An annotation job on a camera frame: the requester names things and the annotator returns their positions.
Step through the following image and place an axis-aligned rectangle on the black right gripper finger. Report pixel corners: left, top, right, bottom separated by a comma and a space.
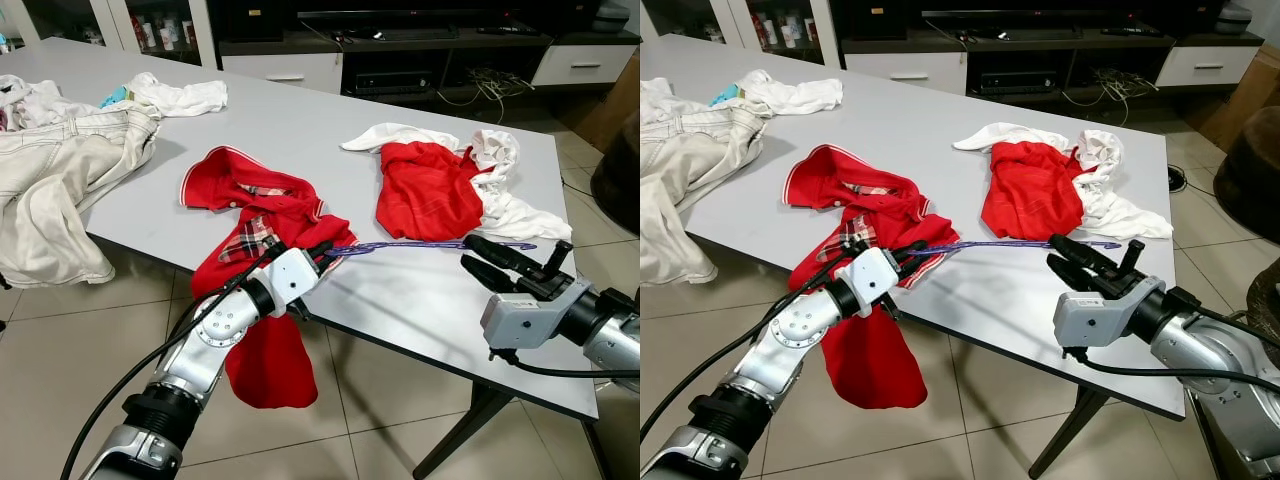
1048, 235, 1123, 277
1045, 253, 1103, 295
464, 235, 546, 279
460, 255, 523, 297

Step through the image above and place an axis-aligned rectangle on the red polo shirt plaid trim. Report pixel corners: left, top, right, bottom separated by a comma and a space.
180, 145, 356, 409
783, 145, 961, 409

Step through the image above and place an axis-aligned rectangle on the purple plastic clothes hanger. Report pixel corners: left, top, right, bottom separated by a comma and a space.
925, 238, 1123, 257
325, 238, 541, 259

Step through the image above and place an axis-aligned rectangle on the cream denim jacket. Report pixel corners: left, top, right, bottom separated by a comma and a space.
640, 105, 771, 288
0, 105, 161, 291

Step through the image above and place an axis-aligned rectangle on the red jacket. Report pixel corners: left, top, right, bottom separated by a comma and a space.
980, 140, 1086, 241
375, 140, 486, 241

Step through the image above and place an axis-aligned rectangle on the brown chair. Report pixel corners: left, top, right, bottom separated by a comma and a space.
1212, 105, 1280, 246
590, 110, 641, 236

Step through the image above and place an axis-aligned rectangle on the black table leg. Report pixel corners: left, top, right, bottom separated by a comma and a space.
413, 380, 611, 480
1028, 385, 1111, 480

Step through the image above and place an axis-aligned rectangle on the large brown cardboard box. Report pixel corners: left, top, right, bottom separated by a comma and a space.
1195, 45, 1280, 151
575, 50, 641, 151

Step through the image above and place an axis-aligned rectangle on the white side drawer unit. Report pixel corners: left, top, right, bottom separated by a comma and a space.
1155, 45, 1263, 89
530, 42, 636, 89

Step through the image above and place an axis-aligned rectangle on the black low TV bench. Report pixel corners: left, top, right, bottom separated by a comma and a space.
830, 0, 1266, 101
210, 0, 641, 101

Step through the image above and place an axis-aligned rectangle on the white long-sleeve shirt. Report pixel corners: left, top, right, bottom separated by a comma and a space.
0, 75, 91, 131
640, 78, 701, 126

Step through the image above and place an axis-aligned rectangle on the tall black cabinet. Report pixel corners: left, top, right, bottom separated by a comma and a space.
832, 0, 921, 43
210, 0, 298, 43

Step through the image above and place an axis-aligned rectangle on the black flat television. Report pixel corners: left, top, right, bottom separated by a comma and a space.
297, 8, 551, 33
920, 8, 1171, 33

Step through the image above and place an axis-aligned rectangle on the white cabinet with glass doors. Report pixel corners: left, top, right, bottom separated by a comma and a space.
0, 0, 221, 69
640, 0, 846, 69

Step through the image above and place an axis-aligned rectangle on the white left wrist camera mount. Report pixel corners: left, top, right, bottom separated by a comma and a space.
265, 247, 323, 306
855, 247, 907, 306

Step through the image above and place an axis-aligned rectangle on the tangle of pale cables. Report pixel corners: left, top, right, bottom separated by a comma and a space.
1065, 65, 1161, 116
440, 65, 536, 116

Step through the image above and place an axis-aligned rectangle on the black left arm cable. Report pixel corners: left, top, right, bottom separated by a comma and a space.
640, 255, 851, 441
60, 255, 276, 480

